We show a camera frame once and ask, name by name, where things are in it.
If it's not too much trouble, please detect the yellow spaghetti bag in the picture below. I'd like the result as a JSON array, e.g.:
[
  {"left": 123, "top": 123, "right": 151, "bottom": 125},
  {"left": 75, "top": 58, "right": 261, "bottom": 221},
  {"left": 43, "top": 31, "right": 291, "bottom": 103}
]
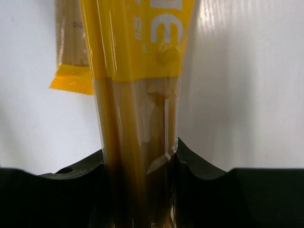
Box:
[
  {"left": 80, "top": 0, "right": 195, "bottom": 228},
  {"left": 49, "top": 0, "right": 93, "bottom": 95}
]

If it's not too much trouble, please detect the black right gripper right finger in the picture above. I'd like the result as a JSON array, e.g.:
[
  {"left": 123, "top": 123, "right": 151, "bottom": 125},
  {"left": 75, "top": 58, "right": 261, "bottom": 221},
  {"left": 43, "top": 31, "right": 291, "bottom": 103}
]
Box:
[{"left": 174, "top": 141, "right": 304, "bottom": 228}]

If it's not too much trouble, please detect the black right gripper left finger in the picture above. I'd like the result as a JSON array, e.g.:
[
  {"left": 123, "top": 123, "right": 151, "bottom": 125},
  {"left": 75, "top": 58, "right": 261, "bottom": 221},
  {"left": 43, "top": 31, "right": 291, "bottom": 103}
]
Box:
[{"left": 0, "top": 151, "right": 111, "bottom": 228}]

